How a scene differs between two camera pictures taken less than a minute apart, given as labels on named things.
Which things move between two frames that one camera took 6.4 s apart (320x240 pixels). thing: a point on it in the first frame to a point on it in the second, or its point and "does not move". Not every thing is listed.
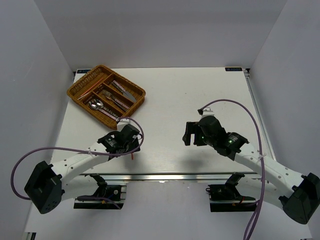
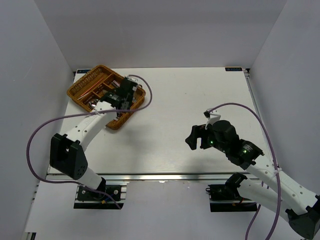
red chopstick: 91,87 does not move
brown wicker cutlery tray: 107,95 does not move
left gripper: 134,147 to 131,98
